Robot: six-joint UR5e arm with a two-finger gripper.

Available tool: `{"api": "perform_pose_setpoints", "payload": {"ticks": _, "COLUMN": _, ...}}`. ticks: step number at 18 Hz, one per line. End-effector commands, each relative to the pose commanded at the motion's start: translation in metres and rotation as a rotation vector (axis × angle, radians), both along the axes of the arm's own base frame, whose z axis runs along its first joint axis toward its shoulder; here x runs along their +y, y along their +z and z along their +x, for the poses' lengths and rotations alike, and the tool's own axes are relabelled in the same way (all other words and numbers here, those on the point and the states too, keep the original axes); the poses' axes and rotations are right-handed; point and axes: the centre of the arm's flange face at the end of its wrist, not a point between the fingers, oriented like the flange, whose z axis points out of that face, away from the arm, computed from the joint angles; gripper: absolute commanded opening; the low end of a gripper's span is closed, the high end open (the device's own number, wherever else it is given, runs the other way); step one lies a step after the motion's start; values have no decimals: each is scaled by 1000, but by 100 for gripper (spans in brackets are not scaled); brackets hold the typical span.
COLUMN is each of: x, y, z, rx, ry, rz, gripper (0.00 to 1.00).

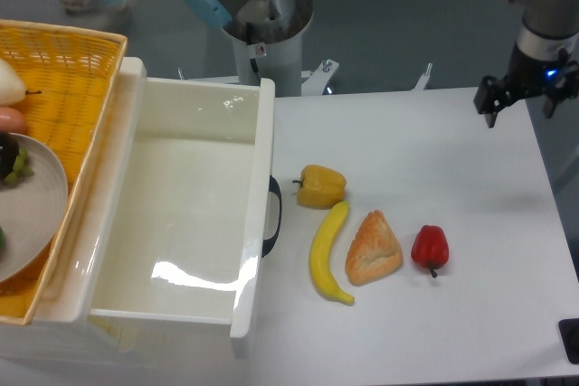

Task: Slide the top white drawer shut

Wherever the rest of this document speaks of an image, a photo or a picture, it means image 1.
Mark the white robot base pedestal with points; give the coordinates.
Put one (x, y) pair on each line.
(266, 36)

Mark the white drawer cabinet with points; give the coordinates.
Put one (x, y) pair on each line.
(63, 326)

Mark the white top drawer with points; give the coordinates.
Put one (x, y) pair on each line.
(189, 229)

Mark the red bell pepper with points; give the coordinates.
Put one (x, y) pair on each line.
(430, 249)

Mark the pink sausage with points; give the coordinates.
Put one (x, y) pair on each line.
(13, 121)

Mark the yellow wicker basket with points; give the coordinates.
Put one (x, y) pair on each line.
(73, 71)

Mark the person's shoe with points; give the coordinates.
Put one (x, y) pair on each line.
(93, 6)

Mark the yellow banana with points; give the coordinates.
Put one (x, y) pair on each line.
(319, 255)

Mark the dark fruit with green grapes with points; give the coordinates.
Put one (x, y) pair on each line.
(14, 160)

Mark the black object at table edge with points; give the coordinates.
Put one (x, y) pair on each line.
(569, 331)

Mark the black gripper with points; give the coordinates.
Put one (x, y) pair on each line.
(528, 78)

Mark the yellow bell pepper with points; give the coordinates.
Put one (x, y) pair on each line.
(320, 187)

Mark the triangular bread pastry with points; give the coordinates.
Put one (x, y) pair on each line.
(374, 253)

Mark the white pear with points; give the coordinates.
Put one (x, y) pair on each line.
(13, 90)

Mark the grey round plate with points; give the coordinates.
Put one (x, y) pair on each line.
(33, 209)

